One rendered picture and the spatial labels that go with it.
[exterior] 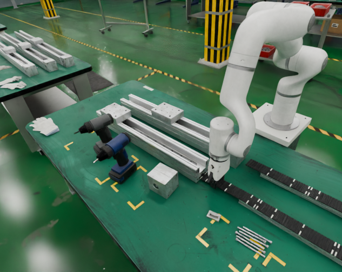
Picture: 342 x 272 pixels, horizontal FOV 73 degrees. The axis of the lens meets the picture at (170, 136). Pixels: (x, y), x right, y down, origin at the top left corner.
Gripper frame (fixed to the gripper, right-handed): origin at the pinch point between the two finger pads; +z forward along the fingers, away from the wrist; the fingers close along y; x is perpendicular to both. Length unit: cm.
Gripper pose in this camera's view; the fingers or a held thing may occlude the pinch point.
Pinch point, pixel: (217, 180)
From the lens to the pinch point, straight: 106.2
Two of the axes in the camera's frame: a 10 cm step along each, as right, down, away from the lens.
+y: 6.8, -4.9, 5.4
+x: -7.3, -3.8, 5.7
